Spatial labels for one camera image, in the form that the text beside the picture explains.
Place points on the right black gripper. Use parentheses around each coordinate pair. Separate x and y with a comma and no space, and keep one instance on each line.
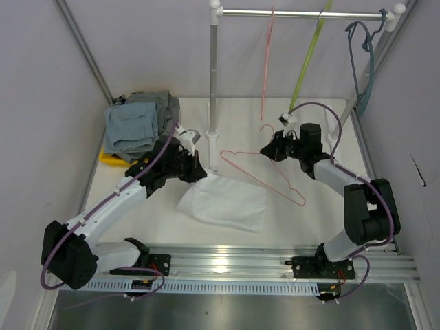
(275,150)

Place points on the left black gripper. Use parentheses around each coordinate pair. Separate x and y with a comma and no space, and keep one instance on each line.
(199,172)

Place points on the pink wire hanger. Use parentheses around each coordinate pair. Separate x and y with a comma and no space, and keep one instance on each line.
(266,63)
(274,176)

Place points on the white skirt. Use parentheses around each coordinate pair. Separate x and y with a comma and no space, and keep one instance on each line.
(225,202)

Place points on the light blue denim skirt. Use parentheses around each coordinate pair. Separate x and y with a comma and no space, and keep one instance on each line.
(130,128)

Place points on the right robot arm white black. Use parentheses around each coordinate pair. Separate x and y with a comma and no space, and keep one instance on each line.
(370,214)

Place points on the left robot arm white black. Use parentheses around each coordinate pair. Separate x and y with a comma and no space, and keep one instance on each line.
(72,251)

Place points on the green plastic hanger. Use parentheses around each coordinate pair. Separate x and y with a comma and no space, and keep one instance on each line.
(319,25)

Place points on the grey folded garment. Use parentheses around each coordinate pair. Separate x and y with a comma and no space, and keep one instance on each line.
(167,107)

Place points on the yellow plastic tray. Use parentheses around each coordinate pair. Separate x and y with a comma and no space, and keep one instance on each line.
(112,160)

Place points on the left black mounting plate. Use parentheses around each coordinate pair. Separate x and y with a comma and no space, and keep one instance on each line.
(160,262)

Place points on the black mounting plate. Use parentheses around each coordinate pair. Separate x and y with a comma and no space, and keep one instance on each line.
(160,262)
(308,267)

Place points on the plaid garment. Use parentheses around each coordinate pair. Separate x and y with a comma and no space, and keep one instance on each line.
(120,100)

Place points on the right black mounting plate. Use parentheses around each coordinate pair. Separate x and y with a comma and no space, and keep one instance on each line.
(308,267)

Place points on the metal clothes rack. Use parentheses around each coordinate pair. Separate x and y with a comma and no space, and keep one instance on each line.
(391,23)

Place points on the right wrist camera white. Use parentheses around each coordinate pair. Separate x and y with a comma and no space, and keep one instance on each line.
(289,121)

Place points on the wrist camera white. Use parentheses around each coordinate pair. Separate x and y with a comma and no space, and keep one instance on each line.
(187,138)
(289,121)

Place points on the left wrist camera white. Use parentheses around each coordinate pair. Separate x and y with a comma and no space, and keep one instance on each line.
(187,138)

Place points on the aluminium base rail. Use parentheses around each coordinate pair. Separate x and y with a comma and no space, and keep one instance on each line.
(267,262)

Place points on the white slotted cable duct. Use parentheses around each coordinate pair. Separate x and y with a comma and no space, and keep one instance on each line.
(203,287)

